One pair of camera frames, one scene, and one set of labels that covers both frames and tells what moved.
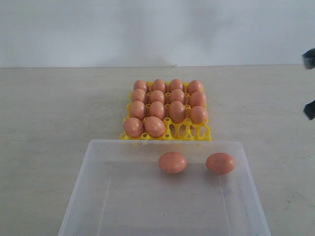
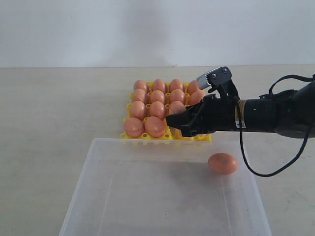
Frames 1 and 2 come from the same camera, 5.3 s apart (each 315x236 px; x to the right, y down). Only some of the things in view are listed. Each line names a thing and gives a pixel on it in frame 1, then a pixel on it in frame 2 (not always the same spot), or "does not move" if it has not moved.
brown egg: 173,162 → 176,132
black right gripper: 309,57 → 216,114
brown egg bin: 177,111 does not move
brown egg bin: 156,109 does not move
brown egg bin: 195,86 does not move
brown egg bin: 198,98 does not move
